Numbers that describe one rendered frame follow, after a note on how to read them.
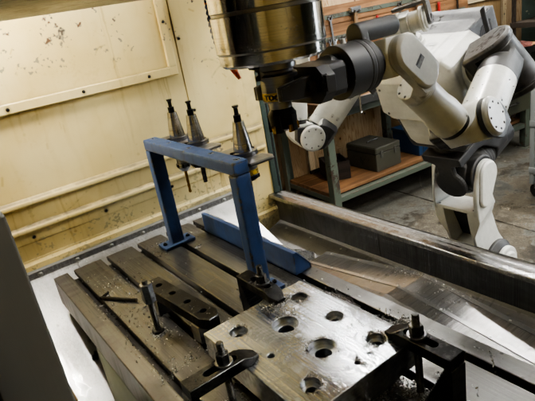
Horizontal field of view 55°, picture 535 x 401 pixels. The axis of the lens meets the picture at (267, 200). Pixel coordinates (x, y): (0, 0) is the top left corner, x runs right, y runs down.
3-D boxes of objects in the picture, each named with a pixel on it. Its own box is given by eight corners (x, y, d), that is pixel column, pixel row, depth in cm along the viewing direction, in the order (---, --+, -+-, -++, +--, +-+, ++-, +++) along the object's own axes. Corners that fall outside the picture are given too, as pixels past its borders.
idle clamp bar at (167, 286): (165, 298, 124) (159, 275, 122) (229, 337, 105) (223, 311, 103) (148, 308, 121) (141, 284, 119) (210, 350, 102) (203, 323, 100)
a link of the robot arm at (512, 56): (495, 111, 119) (508, 77, 126) (532, 95, 111) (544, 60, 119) (465, 75, 116) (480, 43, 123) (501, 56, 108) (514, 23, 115)
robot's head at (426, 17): (403, 36, 133) (396, 6, 130) (436, 25, 128) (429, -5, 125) (397, 41, 128) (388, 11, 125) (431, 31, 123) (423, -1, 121)
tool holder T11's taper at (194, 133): (185, 141, 133) (179, 115, 130) (201, 136, 135) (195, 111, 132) (192, 143, 129) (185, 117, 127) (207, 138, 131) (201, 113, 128)
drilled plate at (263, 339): (302, 301, 106) (299, 279, 104) (418, 363, 83) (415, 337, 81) (208, 355, 94) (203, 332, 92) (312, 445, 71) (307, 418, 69)
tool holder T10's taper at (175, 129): (165, 138, 140) (160, 114, 138) (178, 133, 143) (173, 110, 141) (176, 138, 137) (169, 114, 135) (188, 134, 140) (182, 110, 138)
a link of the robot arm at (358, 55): (268, 52, 81) (323, 38, 87) (279, 111, 85) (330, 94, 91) (322, 49, 71) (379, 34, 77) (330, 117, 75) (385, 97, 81)
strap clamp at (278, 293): (257, 312, 112) (244, 251, 106) (294, 336, 101) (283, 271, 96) (244, 319, 110) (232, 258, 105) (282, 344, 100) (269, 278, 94)
